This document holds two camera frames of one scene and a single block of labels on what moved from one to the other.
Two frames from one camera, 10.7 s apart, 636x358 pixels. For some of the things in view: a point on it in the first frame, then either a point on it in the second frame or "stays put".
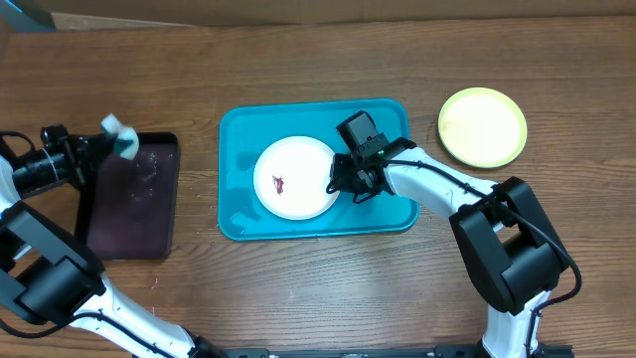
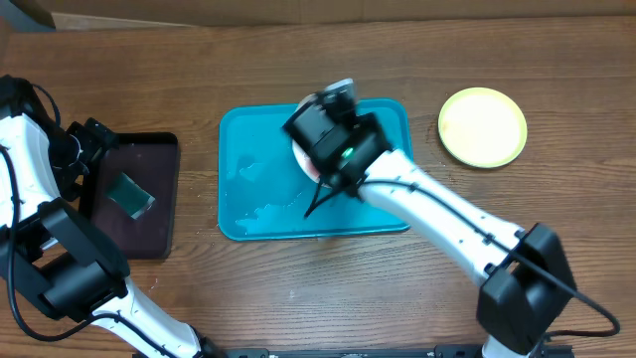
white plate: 291,177 -> 302,156
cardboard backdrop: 230,13 stays put
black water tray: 127,208 stays put
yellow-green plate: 482,127 stays put
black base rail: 462,350 stays put
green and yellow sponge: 126,139 -> 130,197
